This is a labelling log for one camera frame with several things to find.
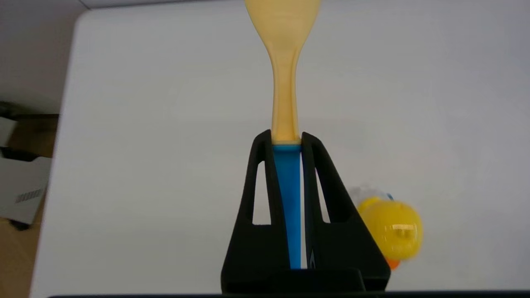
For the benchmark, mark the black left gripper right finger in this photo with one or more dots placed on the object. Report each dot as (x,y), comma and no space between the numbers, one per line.
(339,248)

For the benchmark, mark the yellow duck toy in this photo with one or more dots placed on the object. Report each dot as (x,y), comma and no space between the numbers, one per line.
(393,227)

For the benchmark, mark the white box with barcode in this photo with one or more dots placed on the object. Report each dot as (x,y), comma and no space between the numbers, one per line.
(20,186)

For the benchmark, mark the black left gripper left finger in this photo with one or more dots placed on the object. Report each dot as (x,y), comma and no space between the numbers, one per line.
(248,256)

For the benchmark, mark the brown cardboard box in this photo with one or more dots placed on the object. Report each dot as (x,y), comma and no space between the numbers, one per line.
(35,132)

